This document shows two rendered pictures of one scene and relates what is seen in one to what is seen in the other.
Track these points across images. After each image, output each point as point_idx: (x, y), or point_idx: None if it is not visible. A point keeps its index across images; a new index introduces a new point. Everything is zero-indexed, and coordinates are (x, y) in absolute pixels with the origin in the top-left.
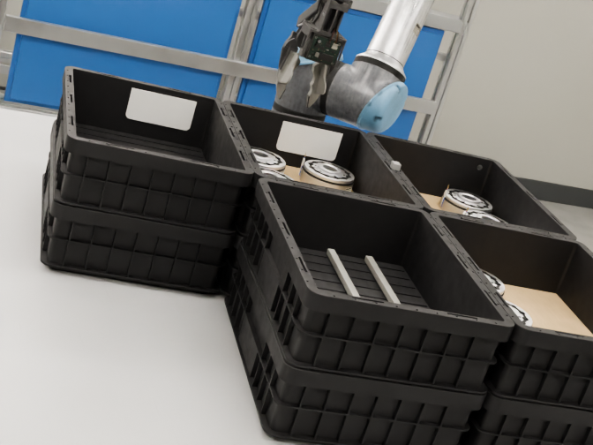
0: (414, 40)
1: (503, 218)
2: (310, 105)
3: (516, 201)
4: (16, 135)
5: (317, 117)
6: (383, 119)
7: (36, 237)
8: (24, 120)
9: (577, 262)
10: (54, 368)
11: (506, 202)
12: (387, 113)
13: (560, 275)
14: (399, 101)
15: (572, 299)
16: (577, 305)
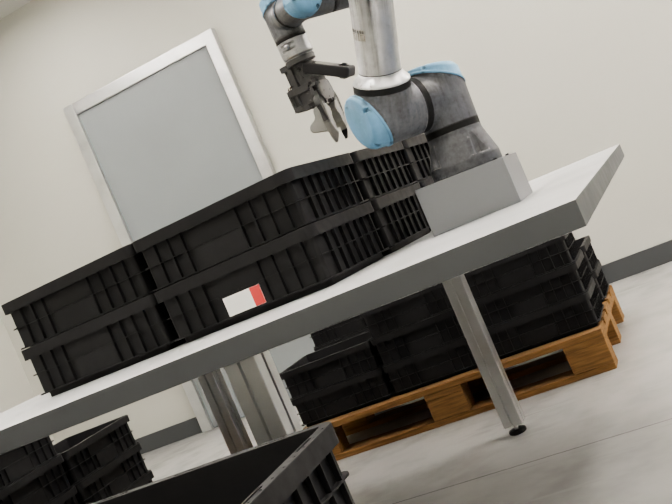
0: (356, 45)
1: (246, 232)
2: (334, 140)
3: (226, 214)
4: (554, 175)
5: (426, 137)
6: (356, 136)
7: None
8: (591, 160)
9: (124, 261)
10: None
11: (243, 215)
12: (355, 129)
13: (141, 274)
14: (356, 115)
15: (125, 292)
16: (118, 295)
